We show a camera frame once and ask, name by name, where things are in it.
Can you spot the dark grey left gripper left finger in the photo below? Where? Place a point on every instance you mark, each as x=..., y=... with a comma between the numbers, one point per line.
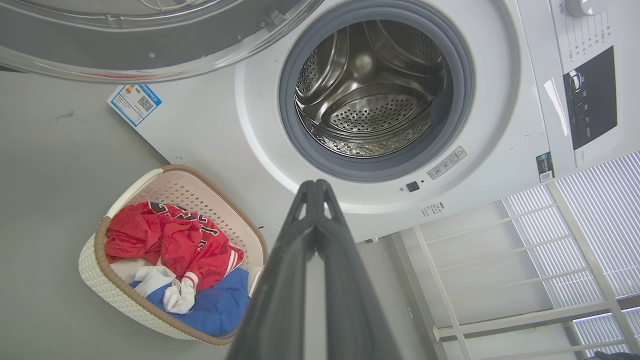
x=280, y=300

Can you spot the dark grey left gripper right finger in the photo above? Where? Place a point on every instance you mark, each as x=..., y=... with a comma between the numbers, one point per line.
x=350, y=300

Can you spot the round black glass washer door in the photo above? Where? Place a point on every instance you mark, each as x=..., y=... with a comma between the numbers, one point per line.
x=100, y=45

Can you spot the white front-load washing machine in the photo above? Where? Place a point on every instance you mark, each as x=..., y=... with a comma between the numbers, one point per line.
x=210, y=140

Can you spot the blue garment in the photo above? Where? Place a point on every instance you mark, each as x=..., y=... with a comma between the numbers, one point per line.
x=220, y=310

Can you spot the white garment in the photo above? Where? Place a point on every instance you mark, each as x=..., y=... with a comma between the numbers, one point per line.
x=175, y=295

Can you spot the red sports jersey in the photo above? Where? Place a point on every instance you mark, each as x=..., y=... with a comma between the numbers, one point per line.
x=185, y=240

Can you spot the small printed text label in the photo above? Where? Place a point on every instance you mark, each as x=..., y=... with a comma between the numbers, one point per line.
x=432, y=209

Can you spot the white plastic laundry basket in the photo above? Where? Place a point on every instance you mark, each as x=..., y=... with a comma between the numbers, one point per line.
x=200, y=200

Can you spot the white warning sticker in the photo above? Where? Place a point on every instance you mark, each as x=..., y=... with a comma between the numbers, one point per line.
x=446, y=163

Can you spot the perforated steel washer drum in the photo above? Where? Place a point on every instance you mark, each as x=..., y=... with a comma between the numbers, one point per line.
x=375, y=110

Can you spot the small black QR sticker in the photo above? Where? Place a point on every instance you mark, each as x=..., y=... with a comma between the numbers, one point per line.
x=545, y=167

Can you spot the blue white energy label sticker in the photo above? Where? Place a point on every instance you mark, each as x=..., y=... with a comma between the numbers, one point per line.
x=135, y=103

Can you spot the black washer control panel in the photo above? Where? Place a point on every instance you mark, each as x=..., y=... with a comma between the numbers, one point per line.
x=592, y=100

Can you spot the white washer program knob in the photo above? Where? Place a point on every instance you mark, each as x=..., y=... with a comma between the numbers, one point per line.
x=585, y=6

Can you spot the white metal rack frame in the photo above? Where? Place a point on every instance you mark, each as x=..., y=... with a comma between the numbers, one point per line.
x=530, y=317

